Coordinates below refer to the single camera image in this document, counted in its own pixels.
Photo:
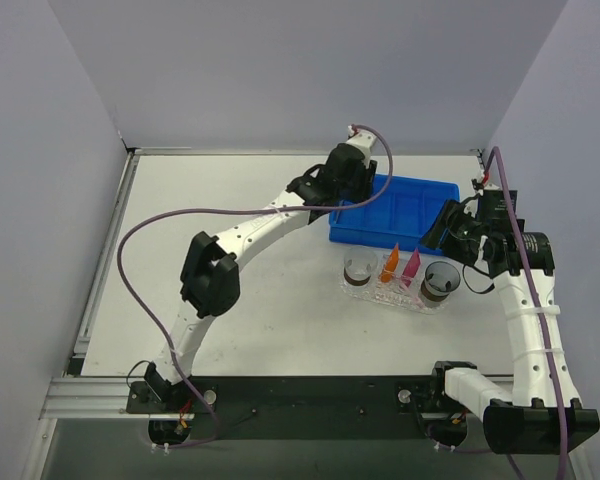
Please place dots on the clear textured acrylic stand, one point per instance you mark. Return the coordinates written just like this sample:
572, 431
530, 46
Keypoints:
390, 293

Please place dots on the pink toothpaste tube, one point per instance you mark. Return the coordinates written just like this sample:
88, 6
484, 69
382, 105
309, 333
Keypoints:
412, 266

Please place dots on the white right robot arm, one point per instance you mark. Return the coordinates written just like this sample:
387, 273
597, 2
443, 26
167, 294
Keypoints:
543, 412

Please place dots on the blue tinted cup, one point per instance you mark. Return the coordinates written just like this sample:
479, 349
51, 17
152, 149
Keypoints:
439, 281

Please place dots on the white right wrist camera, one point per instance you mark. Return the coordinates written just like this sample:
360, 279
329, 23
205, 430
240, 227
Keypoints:
480, 182

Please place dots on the clear textured oval tray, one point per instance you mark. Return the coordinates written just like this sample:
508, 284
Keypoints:
367, 293

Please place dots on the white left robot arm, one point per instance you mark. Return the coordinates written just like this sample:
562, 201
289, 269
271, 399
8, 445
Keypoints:
211, 272

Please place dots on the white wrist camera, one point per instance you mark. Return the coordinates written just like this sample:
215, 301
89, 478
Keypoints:
480, 182
362, 139

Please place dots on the aluminium frame rail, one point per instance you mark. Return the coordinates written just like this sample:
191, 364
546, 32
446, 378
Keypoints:
90, 398

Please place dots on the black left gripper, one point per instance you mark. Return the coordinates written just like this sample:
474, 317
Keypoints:
362, 178

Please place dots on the clear cup brown band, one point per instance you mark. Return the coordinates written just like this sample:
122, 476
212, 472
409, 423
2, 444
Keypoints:
359, 264

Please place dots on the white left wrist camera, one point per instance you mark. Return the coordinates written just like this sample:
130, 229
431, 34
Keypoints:
362, 139

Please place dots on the orange toothpaste tube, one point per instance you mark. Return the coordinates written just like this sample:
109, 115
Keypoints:
390, 265

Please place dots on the pink toothbrush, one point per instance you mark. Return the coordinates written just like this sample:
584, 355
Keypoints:
412, 297

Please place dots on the blue plastic divided bin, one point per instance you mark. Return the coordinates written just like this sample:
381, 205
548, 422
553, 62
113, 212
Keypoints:
402, 214

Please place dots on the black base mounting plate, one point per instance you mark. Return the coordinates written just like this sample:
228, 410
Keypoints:
301, 408

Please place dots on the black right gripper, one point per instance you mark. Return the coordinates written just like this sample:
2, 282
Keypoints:
450, 227

